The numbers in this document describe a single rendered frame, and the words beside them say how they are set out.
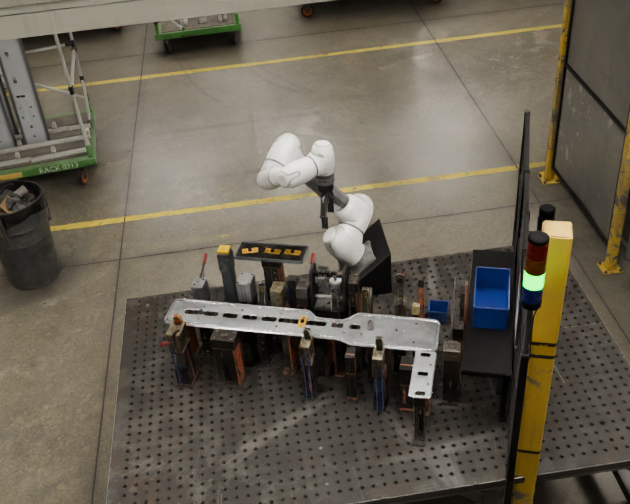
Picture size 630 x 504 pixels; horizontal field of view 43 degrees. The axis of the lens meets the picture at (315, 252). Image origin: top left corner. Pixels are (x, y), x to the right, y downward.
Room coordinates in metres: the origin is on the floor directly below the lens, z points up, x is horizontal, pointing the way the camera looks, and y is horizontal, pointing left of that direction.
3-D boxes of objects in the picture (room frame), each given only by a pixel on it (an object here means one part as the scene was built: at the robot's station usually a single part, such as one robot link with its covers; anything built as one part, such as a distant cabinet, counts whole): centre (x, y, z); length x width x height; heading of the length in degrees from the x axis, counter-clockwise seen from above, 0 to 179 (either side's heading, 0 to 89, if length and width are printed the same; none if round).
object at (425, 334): (2.91, 0.12, 1.00); 1.38 x 0.22 x 0.02; 75
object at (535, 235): (2.02, -0.72, 1.79); 0.07 x 0.07 x 0.57
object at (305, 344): (2.72, 0.08, 0.87); 0.12 x 0.09 x 0.35; 165
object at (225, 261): (3.36, 0.48, 0.92); 0.08 x 0.08 x 0.44; 75
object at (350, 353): (2.67, -0.12, 0.84); 0.11 x 0.08 x 0.29; 165
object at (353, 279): (3.05, -0.18, 0.91); 0.07 x 0.05 x 0.42; 165
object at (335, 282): (3.08, -0.06, 0.94); 0.18 x 0.13 x 0.49; 75
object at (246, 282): (3.16, 0.37, 0.90); 0.13 x 0.10 x 0.41; 165
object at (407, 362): (2.58, -0.38, 0.84); 0.11 x 0.10 x 0.28; 165
